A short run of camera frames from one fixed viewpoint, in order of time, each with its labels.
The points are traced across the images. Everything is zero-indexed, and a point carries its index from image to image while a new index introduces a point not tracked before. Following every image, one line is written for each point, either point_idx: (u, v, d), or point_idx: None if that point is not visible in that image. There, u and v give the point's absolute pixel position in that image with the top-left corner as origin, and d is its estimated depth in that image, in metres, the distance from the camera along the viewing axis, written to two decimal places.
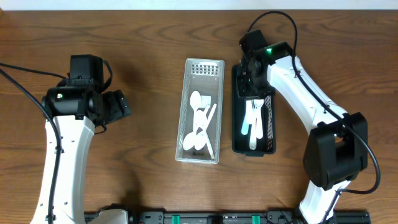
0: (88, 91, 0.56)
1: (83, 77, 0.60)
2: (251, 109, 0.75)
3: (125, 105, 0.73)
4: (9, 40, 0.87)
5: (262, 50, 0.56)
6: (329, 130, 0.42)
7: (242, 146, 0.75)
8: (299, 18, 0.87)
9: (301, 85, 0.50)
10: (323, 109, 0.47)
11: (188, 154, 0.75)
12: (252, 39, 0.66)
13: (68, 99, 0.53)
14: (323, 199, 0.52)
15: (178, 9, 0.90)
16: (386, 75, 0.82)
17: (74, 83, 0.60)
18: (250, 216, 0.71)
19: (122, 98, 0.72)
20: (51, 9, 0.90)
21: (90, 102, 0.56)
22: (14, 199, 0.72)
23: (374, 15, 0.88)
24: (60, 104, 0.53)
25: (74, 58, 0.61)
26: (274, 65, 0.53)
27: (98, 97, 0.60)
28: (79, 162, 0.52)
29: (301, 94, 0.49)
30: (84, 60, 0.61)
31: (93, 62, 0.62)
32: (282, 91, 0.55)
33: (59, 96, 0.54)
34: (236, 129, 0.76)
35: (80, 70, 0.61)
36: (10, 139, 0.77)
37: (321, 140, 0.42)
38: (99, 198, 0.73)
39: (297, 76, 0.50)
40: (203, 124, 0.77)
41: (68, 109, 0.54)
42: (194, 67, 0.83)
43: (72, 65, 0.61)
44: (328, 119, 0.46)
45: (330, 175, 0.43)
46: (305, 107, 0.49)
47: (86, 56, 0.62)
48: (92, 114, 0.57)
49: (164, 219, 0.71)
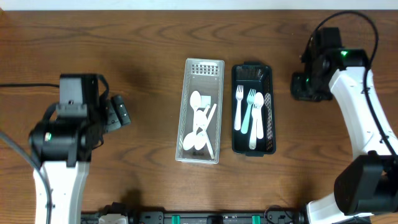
0: (80, 127, 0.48)
1: (74, 103, 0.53)
2: (252, 108, 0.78)
3: (124, 113, 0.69)
4: (9, 40, 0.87)
5: (337, 51, 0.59)
6: (380, 163, 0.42)
7: (242, 146, 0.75)
8: (299, 18, 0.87)
9: (365, 103, 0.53)
10: (380, 138, 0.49)
11: (188, 153, 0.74)
12: (326, 35, 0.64)
13: (58, 141, 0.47)
14: (336, 216, 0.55)
15: (178, 9, 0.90)
16: (387, 75, 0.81)
17: (64, 111, 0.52)
18: (250, 216, 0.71)
19: (122, 105, 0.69)
20: (51, 9, 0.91)
21: (81, 139, 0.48)
22: (13, 198, 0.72)
23: (374, 15, 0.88)
24: (48, 146, 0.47)
25: (61, 80, 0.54)
26: (344, 72, 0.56)
27: (92, 129, 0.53)
28: (73, 218, 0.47)
29: (360, 111, 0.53)
30: (77, 83, 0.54)
31: (84, 85, 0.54)
32: (341, 101, 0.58)
33: (46, 137, 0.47)
34: (236, 129, 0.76)
35: (71, 95, 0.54)
36: (9, 139, 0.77)
37: (367, 170, 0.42)
38: (99, 198, 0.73)
39: (364, 92, 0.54)
40: (203, 124, 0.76)
41: (58, 150, 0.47)
42: (194, 67, 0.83)
43: (63, 88, 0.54)
44: (381, 151, 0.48)
45: (359, 205, 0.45)
46: (362, 129, 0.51)
47: (76, 78, 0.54)
48: (86, 153, 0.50)
49: (164, 219, 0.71)
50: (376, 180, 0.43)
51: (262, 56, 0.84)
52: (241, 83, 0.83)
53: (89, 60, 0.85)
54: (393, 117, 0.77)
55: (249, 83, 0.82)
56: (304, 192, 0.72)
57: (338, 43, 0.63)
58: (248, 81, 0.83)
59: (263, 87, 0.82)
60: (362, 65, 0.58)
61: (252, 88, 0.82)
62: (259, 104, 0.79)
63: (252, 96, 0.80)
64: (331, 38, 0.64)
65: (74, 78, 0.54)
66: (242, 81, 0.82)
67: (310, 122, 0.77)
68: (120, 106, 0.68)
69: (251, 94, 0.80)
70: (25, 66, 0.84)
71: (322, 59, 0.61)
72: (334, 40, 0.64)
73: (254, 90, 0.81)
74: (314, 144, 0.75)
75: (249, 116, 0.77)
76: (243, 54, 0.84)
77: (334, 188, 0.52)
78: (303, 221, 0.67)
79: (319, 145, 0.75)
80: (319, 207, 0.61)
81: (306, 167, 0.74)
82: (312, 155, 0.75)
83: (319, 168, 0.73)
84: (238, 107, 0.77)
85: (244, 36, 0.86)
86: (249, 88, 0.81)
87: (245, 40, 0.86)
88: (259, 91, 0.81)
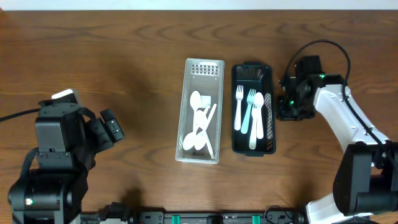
0: (64, 185, 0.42)
1: (56, 151, 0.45)
2: (252, 108, 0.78)
3: (115, 129, 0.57)
4: (9, 40, 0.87)
5: (317, 76, 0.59)
6: (367, 150, 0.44)
7: (242, 146, 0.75)
8: (299, 18, 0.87)
9: (347, 110, 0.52)
10: (364, 131, 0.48)
11: (189, 153, 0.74)
12: (308, 61, 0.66)
13: (41, 203, 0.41)
14: (336, 216, 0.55)
15: (178, 10, 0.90)
16: (387, 75, 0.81)
17: (47, 158, 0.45)
18: (250, 216, 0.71)
19: (113, 121, 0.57)
20: (50, 9, 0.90)
21: (68, 199, 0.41)
22: None
23: (374, 15, 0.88)
24: (32, 211, 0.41)
25: (37, 124, 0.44)
26: (324, 89, 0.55)
27: (81, 176, 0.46)
28: None
29: (343, 114, 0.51)
30: (54, 127, 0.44)
31: (64, 128, 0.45)
32: (326, 116, 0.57)
33: (28, 202, 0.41)
34: (236, 129, 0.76)
35: (50, 142, 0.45)
36: (9, 139, 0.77)
37: (356, 157, 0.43)
38: (99, 198, 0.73)
39: (344, 100, 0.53)
40: (203, 124, 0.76)
41: (43, 213, 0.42)
42: (194, 67, 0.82)
43: (40, 134, 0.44)
44: (368, 141, 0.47)
45: (359, 202, 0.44)
46: (346, 126, 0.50)
47: (55, 122, 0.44)
48: (74, 208, 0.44)
49: (164, 219, 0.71)
50: (368, 169, 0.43)
51: (262, 56, 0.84)
52: (241, 82, 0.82)
53: (89, 60, 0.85)
54: (392, 118, 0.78)
55: (249, 83, 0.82)
56: (303, 192, 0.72)
57: (319, 69, 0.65)
58: (248, 81, 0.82)
59: (263, 87, 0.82)
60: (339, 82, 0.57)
61: (252, 88, 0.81)
62: (259, 104, 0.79)
63: (252, 96, 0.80)
64: (313, 63, 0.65)
65: (50, 123, 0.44)
66: (242, 81, 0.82)
67: (310, 122, 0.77)
68: (111, 121, 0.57)
69: (250, 94, 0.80)
70: (25, 66, 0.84)
71: (305, 84, 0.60)
72: (316, 65, 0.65)
73: (254, 90, 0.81)
74: (314, 144, 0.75)
75: (249, 116, 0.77)
76: (243, 53, 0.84)
77: (332, 193, 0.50)
78: (303, 221, 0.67)
79: (319, 145, 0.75)
80: (319, 207, 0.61)
81: (306, 167, 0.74)
82: (311, 155, 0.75)
83: (319, 168, 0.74)
84: (238, 107, 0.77)
85: (244, 36, 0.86)
86: (249, 88, 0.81)
87: (245, 40, 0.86)
88: (259, 90, 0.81)
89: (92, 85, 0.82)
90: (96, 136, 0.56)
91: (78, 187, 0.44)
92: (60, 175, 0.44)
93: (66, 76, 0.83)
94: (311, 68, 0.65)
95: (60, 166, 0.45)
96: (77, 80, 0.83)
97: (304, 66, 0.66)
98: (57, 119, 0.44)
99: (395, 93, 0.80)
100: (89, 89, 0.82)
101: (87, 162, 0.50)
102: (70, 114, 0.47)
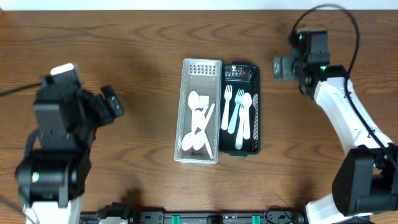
0: (70, 163, 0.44)
1: (58, 133, 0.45)
2: (239, 108, 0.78)
3: (116, 106, 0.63)
4: (9, 40, 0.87)
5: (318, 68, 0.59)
6: (369, 154, 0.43)
7: (229, 145, 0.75)
8: (299, 18, 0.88)
9: (349, 106, 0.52)
10: (367, 134, 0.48)
11: (188, 154, 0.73)
12: (313, 42, 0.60)
13: (47, 180, 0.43)
14: (335, 216, 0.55)
15: (178, 10, 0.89)
16: (387, 74, 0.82)
17: (50, 140, 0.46)
18: (250, 216, 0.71)
19: (114, 98, 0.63)
20: (50, 9, 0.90)
21: (72, 178, 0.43)
22: (12, 199, 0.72)
23: (374, 15, 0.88)
24: (37, 188, 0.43)
25: (35, 107, 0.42)
26: (325, 83, 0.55)
27: (84, 157, 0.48)
28: None
29: (345, 112, 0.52)
30: (53, 112, 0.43)
31: (63, 111, 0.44)
32: (326, 109, 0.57)
33: (34, 178, 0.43)
34: (223, 129, 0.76)
35: (50, 125, 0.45)
36: (8, 139, 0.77)
37: (358, 160, 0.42)
38: (99, 198, 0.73)
39: (347, 96, 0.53)
40: (201, 124, 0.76)
41: (47, 191, 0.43)
42: (192, 67, 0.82)
43: (38, 117, 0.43)
44: (371, 144, 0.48)
45: (359, 203, 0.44)
46: (349, 127, 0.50)
47: (52, 105, 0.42)
48: (78, 187, 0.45)
49: (164, 219, 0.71)
50: (370, 172, 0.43)
51: (262, 56, 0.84)
52: (229, 82, 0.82)
53: (89, 60, 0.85)
54: (392, 118, 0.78)
55: (239, 83, 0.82)
56: (303, 192, 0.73)
57: (324, 50, 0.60)
58: (237, 81, 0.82)
59: (252, 87, 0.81)
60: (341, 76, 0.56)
61: (240, 88, 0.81)
62: (247, 104, 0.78)
63: (240, 96, 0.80)
64: (316, 44, 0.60)
65: (48, 107, 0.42)
66: (231, 81, 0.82)
67: (309, 122, 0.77)
68: (111, 98, 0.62)
69: (239, 94, 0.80)
70: (24, 66, 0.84)
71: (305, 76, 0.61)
72: (319, 46, 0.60)
73: (242, 90, 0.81)
74: (314, 143, 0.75)
75: (236, 116, 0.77)
76: (243, 53, 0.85)
77: (332, 192, 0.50)
78: (303, 221, 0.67)
79: (319, 145, 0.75)
80: (318, 208, 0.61)
81: (306, 167, 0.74)
82: (311, 154, 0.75)
83: (319, 168, 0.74)
84: (226, 108, 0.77)
85: (243, 36, 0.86)
86: (237, 87, 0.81)
87: (245, 40, 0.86)
88: (247, 91, 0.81)
89: (91, 85, 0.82)
90: (97, 114, 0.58)
91: (81, 168, 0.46)
92: (64, 157, 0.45)
93: None
94: (314, 49, 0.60)
95: (63, 147, 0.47)
96: None
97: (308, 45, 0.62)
98: (55, 102, 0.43)
99: (395, 93, 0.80)
100: (88, 88, 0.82)
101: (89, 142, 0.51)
102: (68, 96, 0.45)
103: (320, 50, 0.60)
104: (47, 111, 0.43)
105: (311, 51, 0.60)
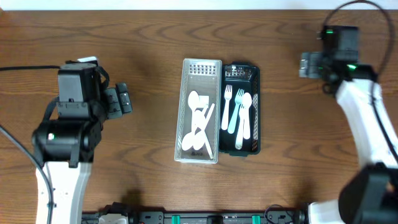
0: (84, 127, 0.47)
1: (75, 101, 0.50)
2: (239, 108, 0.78)
3: (126, 102, 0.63)
4: (9, 40, 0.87)
5: (346, 66, 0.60)
6: (387, 173, 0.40)
7: (229, 145, 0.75)
8: (299, 17, 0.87)
9: (372, 114, 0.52)
10: (387, 148, 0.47)
11: (188, 154, 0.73)
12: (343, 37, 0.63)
13: (61, 142, 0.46)
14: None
15: (178, 9, 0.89)
16: (387, 75, 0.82)
17: (66, 108, 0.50)
18: (250, 216, 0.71)
19: (125, 94, 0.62)
20: (50, 9, 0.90)
21: (84, 141, 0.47)
22: (13, 199, 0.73)
23: (374, 14, 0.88)
24: (51, 146, 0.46)
25: (60, 76, 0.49)
26: (352, 83, 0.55)
27: (96, 128, 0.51)
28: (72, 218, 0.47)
29: (368, 119, 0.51)
30: (74, 79, 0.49)
31: (83, 81, 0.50)
32: (347, 112, 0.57)
33: (50, 137, 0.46)
34: (223, 129, 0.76)
35: (69, 92, 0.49)
36: (8, 139, 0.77)
37: (372, 178, 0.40)
38: (99, 198, 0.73)
39: (372, 104, 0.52)
40: (201, 124, 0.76)
41: (60, 150, 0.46)
42: (191, 67, 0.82)
43: (61, 84, 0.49)
44: (387, 160, 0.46)
45: (364, 217, 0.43)
46: (368, 137, 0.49)
47: (74, 74, 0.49)
48: (88, 153, 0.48)
49: (164, 219, 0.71)
50: (383, 191, 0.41)
51: (262, 56, 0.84)
52: (229, 82, 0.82)
53: None
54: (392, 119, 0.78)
55: (239, 83, 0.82)
56: (303, 192, 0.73)
57: (354, 47, 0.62)
58: (237, 81, 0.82)
59: (252, 87, 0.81)
60: (369, 79, 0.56)
61: (240, 88, 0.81)
62: (247, 104, 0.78)
63: (240, 96, 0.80)
64: (347, 41, 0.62)
65: (71, 74, 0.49)
66: (231, 81, 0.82)
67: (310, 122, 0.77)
68: (122, 94, 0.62)
69: (239, 94, 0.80)
70: (25, 66, 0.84)
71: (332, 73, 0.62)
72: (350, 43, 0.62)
73: (242, 90, 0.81)
74: (314, 143, 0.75)
75: (236, 116, 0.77)
76: (243, 53, 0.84)
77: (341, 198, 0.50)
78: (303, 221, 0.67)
79: (319, 145, 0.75)
80: (321, 211, 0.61)
81: (306, 167, 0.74)
82: (311, 154, 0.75)
83: (319, 168, 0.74)
84: (226, 108, 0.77)
85: (243, 36, 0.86)
86: (237, 87, 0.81)
87: (245, 40, 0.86)
88: (247, 91, 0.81)
89: None
90: (109, 102, 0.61)
91: (92, 135, 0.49)
92: (78, 121, 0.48)
93: None
94: (344, 46, 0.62)
95: (78, 114, 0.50)
96: None
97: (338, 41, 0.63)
98: (78, 71, 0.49)
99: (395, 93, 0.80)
100: None
101: (101, 118, 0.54)
102: (87, 70, 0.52)
103: (348, 46, 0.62)
104: (70, 79, 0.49)
105: (340, 48, 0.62)
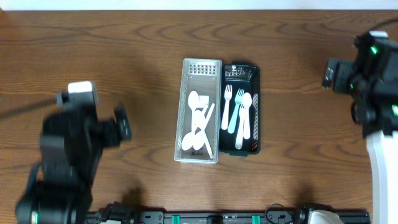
0: (69, 206, 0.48)
1: (61, 169, 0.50)
2: (239, 108, 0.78)
3: (124, 131, 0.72)
4: (9, 40, 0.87)
5: (390, 109, 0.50)
6: None
7: (229, 145, 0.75)
8: (299, 17, 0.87)
9: None
10: None
11: (188, 154, 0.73)
12: (391, 61, 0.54)
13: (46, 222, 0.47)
14: None
15: (178, 10, 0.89)
16: None
17: (51, 170, 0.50)
18: (250, 216, 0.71)
19: (124, 121, 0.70)
20: (50, 9, 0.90)
21: (71, 218, 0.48)
22: (12, 199, 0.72)
23: (374, 15, 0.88)
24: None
25: (42, 142, 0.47)
26: (388, 137, 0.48)
27: (83, 191, 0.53)
28: None
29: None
30: (58, 149, 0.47)
31: (69, 147, 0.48)
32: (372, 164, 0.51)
33: (33, 218, 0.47)
34: (223, 129, 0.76)
35: (53, 157, 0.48)
36: (8, 139, 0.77)
37: None
38: (98, 198, 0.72)
39: None
40: (201, 124, 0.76)
41: None
42: (192, 67, 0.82)
43: (45, 150, 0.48)
44: None
45: None
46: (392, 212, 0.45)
47: (58, 140, 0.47)
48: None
49: (164, 219, 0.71)
50: None
51: (262, 56, 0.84)
52: (230, 82, 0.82)
53: (89, 60, 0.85)
54: None
55: (239, 83, 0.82)
56: (303, 192, 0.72)
57: None
58: (237, 81, 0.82)
59: (252, 87, 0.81)
60: None
61: (240, 88, 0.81)
62: (247, 104, 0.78)
63: (240, 96, 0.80)
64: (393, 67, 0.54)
65: (54, 143, 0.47)
66: (231, 81, 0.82)
67: (310, 122, 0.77)
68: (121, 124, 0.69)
69: (239, 94, 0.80)
70: (25, 66, 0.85)
71: (367, 111, 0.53)
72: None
73: (242, 90, 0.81)
74: (314, 143, 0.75)
75: (236, 116, 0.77)
76: (243, 53, 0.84)
77: None
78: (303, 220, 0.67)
79: (319, 145, 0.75)
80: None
81: (306, 167, 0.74)
82: (311, 154, 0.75)
83: (319, 168, 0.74)
84: (226, 108, 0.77)
85: (243, 36, 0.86)
86: (237, 87, 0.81)
87: (245, 40, 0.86)
88: (247, 91, 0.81)
89: None
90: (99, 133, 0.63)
91: (79, 205, 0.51)
92: (64, 193, 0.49)
93: (65, 76, 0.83)
94: (390, 73, 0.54)
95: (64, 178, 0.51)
96: (76, 79, 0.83)
97: (384, 64, 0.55)
98: (62, 139, 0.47)
99: None
100: None
101: (87, 171, 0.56)
102: (74, 131, 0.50)
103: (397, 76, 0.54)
104: (53, 146, 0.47)
105: (384, 77, 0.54)
